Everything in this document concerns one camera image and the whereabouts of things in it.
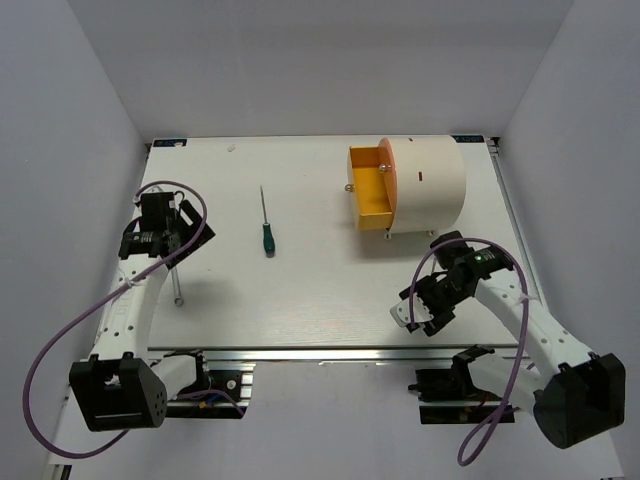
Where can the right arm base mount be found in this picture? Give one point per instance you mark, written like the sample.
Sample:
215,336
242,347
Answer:
447,396

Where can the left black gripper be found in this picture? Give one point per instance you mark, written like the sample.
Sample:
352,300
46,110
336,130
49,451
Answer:
193,218

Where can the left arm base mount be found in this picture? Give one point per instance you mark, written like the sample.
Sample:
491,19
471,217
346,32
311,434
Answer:
203,389

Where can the green screwdriver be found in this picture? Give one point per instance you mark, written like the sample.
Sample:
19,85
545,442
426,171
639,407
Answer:
269,244

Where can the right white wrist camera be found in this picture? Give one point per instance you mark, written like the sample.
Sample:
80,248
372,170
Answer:
411,314

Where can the small silver wrench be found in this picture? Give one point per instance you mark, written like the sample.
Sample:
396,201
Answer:
176,286

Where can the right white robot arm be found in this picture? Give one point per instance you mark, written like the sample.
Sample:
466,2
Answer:
572,392

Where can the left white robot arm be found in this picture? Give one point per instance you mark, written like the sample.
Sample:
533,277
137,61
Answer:
118,387

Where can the round cream drawer cabinet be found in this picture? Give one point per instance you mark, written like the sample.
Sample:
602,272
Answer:
425,181

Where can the yellow drawer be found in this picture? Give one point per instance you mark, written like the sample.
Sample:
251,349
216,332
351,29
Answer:
366,186

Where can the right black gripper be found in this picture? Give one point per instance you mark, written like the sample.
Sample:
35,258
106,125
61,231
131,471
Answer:
440,319

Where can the aluminium front rail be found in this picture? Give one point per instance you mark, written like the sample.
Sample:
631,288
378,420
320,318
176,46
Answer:
249,358

